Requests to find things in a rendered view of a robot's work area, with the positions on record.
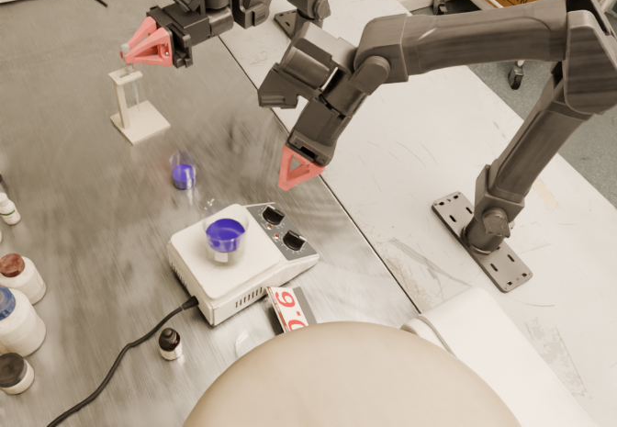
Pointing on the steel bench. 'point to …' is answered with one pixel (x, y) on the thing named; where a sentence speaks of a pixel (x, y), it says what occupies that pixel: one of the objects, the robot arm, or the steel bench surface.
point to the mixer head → (395, 376)
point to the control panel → (280, 232)
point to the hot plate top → (190, 237)
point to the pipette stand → (133, 129)
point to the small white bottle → (8, 210)
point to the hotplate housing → (221, 309)
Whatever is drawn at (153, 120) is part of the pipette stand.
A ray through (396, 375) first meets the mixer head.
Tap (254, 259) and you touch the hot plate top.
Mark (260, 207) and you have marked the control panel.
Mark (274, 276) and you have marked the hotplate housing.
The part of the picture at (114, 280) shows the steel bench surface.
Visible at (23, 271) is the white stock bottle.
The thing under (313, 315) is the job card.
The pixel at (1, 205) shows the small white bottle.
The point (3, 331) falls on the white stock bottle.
